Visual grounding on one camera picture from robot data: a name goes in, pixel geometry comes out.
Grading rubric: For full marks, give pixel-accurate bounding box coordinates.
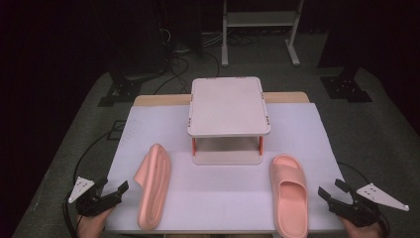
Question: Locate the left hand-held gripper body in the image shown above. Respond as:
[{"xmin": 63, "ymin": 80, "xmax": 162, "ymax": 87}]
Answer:
[{"xmin": 67, "ymin": 176, "xmax": 117, "ymax": 218}]

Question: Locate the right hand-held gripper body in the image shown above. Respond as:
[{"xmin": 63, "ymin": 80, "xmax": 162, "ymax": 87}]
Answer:
[{"xmin": 329, "ymin": 181, "xmax": 410, "ymax": 228}]

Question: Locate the pink rubber slipper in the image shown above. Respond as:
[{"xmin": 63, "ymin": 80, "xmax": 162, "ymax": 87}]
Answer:
[
  {"xmin": 133, "ymin": 143, "xmax": 172, "ymax": 232},
  {"xmin": 268, "ymin": 154, "xmax": 310, "ymax": 238}
]

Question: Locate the white two-tier shoe rack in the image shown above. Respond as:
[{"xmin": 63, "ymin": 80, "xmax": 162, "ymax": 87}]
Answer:
[{"xmin": 186, "ymin": 76, "xmax": 272, "ymax": 167}]

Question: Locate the person's right hand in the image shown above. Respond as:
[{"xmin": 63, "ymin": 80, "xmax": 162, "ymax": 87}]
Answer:
[{"xmin": 339, "ymin": 217, "xmax": 384, "ymax": 238}]

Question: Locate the person's left hand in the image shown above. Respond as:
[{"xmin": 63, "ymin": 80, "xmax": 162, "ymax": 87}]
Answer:
[{"xmin": 75, "ymin": 206, "xmax": 114, "ymax": 238}]

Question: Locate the white table mat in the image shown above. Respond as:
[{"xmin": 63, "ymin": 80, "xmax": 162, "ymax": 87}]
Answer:
[{"xmin": 100, "ymin": 102, "xmax": 348, "ymax": 234}]

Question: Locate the black stand base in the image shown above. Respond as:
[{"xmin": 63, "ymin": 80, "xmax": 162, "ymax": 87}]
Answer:
[
  {"xmin": 318, "ymin": 65, "xmax": 373, "ymax": 104},
  {"xmin": 96, "ymin": 65, "xmax": 166, "ymax": 108}
]

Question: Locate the wooden table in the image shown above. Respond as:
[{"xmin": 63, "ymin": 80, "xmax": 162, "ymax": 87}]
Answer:
[{"xmin": 133, "ymin": 91, "xmax": 311, "ymax": 107}]

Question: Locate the white metal stand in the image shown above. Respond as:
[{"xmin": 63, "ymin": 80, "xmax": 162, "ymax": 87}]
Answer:
[{"xmin": 220, "ymin": 0, "xmax": 305, "ymax": 68}]

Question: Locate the left hand-held gripper black cable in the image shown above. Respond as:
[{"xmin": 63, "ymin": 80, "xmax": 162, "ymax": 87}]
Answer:
[{"xmin": 61, "ymin": 130, "xmax": 117, "ymax": 238}]

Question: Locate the hand-held gripper black cable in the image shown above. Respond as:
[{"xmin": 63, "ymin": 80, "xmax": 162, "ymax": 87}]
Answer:
[
  {"xmin": 61, "ymin": 130, "xmax": 117, "ymax": 238},
  {"xmin": 336, "ymin": 161, "xmax": 391, "ymax": 238}
]

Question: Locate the right hand-held gripper black cable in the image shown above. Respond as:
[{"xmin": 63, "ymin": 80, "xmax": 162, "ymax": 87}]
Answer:
[{"xmin": 336, "ymin": 161, "xmax": 391, "ymax": 238}]

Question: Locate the tangle of floor cables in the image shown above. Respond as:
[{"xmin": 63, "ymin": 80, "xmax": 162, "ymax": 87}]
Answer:
[{"xmin": 153, "ymin": 28, "xmax": 262, "ymax": 95}]

